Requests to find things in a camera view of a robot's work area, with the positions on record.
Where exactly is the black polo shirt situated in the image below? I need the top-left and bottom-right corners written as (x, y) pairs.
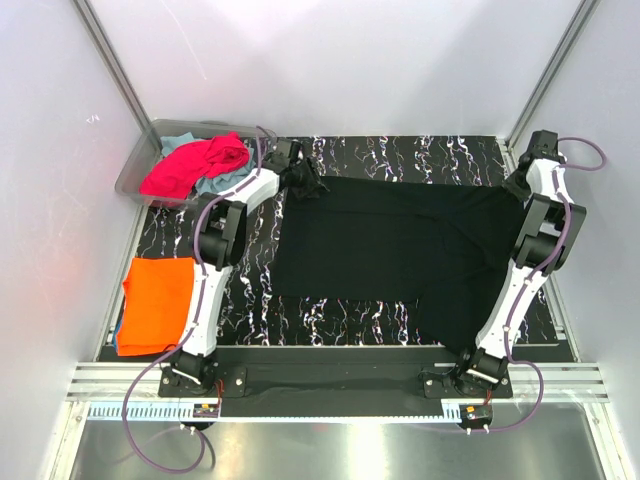
top-left (271, 177), bottom-right (525, 352)

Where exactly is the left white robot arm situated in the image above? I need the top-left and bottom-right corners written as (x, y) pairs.
top-left (159, 139), bottom-right (326, 397)

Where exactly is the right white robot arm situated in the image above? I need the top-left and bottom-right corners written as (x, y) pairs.
top-left (449, 130), bottom-right (586, 398)

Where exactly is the grey-blue t-shirt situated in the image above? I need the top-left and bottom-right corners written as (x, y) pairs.
top-left (159, 131), bottom-right (261, 196)

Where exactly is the clear plastic bin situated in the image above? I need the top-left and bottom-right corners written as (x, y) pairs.
top-left (115, 119), bottom-right (278, 209)

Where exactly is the pink t-shirt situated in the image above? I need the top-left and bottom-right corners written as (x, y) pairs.
top-left (139, 131), bottom-right (251, 201)

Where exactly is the black marbled table mat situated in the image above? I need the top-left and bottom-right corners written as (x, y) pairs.
top-left (133, 135), bottom-right (572, 362)

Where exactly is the folded orange t-shirt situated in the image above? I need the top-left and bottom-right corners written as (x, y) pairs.
top-left (119, 257), bottom-right (195, 357)

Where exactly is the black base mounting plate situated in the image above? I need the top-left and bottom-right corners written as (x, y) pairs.
top-left (159, 346), bottom-right (509, 399)

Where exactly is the right aluminium frame post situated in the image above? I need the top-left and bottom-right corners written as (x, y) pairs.
top-left (504, 0), bottom-right (601, 148)

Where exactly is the aluminium frame post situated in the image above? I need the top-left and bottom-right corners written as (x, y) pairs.
top-left (504, 0), bottom-right (601, 148)
top-left (71, 0), bottom-right (151, 130)

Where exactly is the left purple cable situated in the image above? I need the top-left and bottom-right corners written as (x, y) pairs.
top-left (121, 124), bottom-right (276, 474)

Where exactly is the white slotted cable duct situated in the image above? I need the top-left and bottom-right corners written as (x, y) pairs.
top-left (88, 399), bottom-right (493, 425)

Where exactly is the left aluminium frame post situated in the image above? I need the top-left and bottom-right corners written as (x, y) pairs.
top-left (71, 0), bottom-right (151, 130)

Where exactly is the aluminium front rail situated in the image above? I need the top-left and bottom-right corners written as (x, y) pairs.
top-left (66, 363), bottom-right (608, 404)

